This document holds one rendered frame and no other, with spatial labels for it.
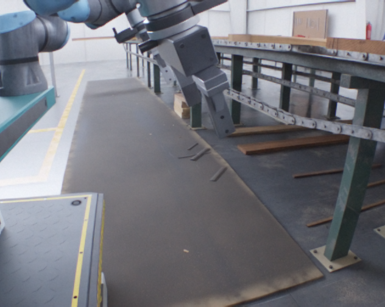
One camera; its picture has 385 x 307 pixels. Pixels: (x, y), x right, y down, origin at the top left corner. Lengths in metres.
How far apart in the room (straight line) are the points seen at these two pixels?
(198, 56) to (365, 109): 0.80
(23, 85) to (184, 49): 0.60
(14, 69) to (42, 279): 0.55
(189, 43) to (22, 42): 0.61
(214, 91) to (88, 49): 13.12
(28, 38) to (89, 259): 0.62
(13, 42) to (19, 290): 0.63
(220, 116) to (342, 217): 0.91
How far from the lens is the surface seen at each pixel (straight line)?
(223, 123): 0.42
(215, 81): 0.37
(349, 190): 1.20
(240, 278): 1.21
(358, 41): 0.68
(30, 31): 0.92
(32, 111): 0.77
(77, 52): 13.47
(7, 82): 0.91
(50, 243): 0.93
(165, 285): 1.18
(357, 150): 1.14
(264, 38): 1.05
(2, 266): 0.90
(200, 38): 0.38
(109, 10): 0.90
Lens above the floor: 0.86
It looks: 22 degrees down
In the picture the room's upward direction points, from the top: straight up
